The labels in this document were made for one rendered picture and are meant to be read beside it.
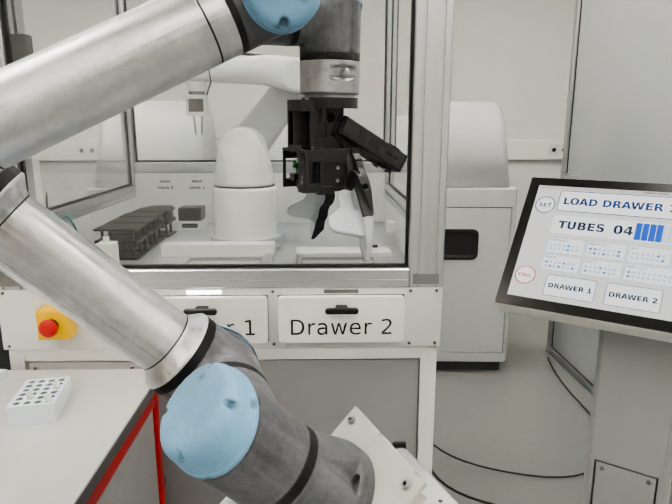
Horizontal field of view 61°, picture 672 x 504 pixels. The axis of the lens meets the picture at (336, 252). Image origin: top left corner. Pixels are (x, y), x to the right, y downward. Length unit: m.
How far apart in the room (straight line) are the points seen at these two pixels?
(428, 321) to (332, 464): 0.71
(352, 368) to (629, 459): 0.61
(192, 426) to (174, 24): 0.40
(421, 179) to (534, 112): 3.53
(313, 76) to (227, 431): 0.42
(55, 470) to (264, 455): 0.52
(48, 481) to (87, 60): 0.72
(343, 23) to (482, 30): 4.01
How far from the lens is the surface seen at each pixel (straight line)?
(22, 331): 1.52
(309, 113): 0.72
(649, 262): 1.21
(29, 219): 0.71
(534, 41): 4.82
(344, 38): 0.72
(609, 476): 1.41
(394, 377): 1.42
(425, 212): 1.30
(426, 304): 1.35
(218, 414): 0.63
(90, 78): 0.55
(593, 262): 1.22
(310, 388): 1.43
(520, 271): 1.23
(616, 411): 1.34
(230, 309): 1.33
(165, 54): 0.55
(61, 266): 0.71
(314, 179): 0.71
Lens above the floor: 1.31
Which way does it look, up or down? 12 degrees down
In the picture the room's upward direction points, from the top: straight up
